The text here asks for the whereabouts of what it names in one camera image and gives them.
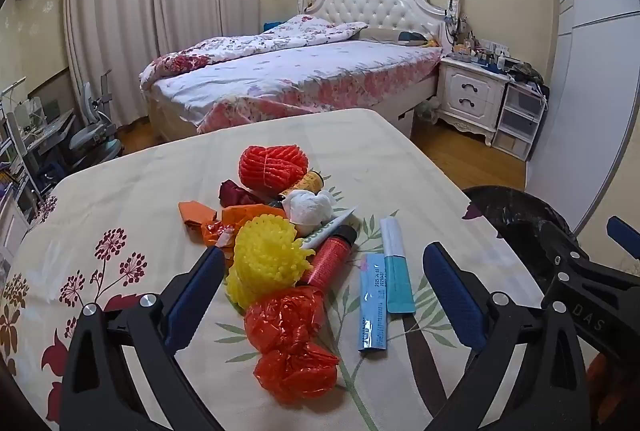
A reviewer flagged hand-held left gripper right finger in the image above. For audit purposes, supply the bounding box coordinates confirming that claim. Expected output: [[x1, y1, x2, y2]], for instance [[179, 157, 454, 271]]
[[422, 241, 601, 431]]

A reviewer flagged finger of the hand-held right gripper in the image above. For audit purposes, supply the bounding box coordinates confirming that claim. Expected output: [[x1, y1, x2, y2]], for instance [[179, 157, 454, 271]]
[[606, 215, 640, 262], [539, 220, 640, 362]]

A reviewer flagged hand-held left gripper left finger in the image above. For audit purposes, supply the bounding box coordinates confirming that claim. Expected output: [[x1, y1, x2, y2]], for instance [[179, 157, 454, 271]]
[[59, 247, 236, 431]]

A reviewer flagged shiny red foil wrapper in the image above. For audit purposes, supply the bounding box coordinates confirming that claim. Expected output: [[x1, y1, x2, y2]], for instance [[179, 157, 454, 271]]
[[200, 218, 237, 262]]

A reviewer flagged teal and white packet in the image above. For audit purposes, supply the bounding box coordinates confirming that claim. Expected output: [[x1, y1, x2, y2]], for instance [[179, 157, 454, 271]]
[[379, 217, 417, 314]]

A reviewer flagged yellow foam fruit net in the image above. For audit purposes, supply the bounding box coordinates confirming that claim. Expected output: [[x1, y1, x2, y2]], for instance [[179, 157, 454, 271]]
[[224, 214, 316, 312]]

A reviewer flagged orange paper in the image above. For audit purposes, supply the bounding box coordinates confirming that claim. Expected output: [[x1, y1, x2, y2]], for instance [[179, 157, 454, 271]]
[[178, 200, 288, 232]]

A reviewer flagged light blue carton box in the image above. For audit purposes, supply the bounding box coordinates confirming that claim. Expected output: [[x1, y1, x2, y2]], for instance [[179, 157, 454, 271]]
[[357, 253, 390, 353]]

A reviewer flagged red plastic bag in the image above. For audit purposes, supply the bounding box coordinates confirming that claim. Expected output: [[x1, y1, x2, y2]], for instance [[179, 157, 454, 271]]
[[243, 286, 342, 399]]

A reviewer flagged black trash bin with liner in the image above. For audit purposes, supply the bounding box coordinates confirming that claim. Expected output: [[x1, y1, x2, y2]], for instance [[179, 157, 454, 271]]
[[462, 185, 583, 282]]

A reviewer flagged dark red wrapper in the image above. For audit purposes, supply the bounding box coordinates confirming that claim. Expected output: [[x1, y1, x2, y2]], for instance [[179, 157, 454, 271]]
[[218, 180, 263, 208]]

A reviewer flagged red bottle with black cap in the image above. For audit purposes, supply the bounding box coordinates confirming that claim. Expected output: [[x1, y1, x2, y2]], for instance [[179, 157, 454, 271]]
[[299, 226, 359, 288]]

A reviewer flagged white tissue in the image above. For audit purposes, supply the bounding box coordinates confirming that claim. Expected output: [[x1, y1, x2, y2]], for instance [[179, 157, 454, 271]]
[[284, 189, 335, 226]]

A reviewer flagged white squeeze tube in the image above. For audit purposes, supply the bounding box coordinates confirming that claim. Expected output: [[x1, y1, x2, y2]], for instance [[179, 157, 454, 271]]
[[295, 206, 361, 249]]

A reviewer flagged red foam fruit net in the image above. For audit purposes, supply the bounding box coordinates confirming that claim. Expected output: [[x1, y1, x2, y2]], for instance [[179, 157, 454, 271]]
[[239, 144, 308, 193]]

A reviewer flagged small yellow label bottle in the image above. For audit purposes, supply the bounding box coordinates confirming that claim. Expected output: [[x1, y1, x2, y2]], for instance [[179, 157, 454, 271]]
[[277, 170, 326, 203]]

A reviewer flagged person's right forearm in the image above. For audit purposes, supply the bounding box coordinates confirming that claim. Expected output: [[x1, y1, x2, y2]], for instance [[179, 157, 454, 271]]
[[586, 352, 608, 394]]

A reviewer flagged grey sliding wardrobe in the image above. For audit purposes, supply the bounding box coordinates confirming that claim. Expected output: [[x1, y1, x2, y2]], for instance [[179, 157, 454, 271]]
[[525, 0, 640, 237]]

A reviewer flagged clear plastic drawer unit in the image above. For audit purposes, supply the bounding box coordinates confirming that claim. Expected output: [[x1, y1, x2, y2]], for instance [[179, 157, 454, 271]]
[[492, 81, 546, 162]]

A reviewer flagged white storage box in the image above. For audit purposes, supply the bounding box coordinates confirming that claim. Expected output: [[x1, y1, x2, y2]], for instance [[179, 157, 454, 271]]
[[387, 108, 417, 139]]

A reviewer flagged small pale plastic bag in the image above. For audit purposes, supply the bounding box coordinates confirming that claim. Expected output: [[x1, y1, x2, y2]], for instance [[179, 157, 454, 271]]
[[415, 97, 442, 123]]

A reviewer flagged grey office chair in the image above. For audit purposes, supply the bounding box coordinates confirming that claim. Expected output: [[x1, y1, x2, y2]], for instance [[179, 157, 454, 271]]
[[67, 71, 123, 162]]

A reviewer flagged white nightstand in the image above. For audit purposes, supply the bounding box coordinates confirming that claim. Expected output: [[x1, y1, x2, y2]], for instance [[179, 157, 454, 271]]
[[435, 56, 511, 147]]

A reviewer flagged nightstand clutter of small bottles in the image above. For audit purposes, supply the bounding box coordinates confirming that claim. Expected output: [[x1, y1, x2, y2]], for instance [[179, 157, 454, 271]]
[[447, 18, 548, 87]]

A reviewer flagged cluttered desk with shelves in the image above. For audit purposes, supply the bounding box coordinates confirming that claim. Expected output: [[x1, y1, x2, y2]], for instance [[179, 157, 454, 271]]
[[0, 78, 76, 212]]

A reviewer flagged floral quilt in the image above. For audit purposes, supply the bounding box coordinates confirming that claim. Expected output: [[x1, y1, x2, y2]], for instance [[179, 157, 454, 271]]
[[140, 15, 368, 92]]

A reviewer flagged floral bed sheet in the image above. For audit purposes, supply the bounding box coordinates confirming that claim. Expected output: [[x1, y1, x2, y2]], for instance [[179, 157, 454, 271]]
[[145, 42, 446, 134]]

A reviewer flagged grey pillow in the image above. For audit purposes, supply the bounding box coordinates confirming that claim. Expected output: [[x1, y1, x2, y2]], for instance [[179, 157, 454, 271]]
[[357, 27, 431, 48]]

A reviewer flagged white clip-on bedside device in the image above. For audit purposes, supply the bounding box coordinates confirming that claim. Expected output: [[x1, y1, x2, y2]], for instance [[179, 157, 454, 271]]
[[445, 0, 463, 44]]

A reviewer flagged beige curtain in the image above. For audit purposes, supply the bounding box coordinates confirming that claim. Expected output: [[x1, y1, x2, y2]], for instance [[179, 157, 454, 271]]
[[60, 0, 261, 127]]

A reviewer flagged white bed with tufted headboard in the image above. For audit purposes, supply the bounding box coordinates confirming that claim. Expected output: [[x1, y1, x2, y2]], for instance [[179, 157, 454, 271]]
[[139, 0, 461, 142]]

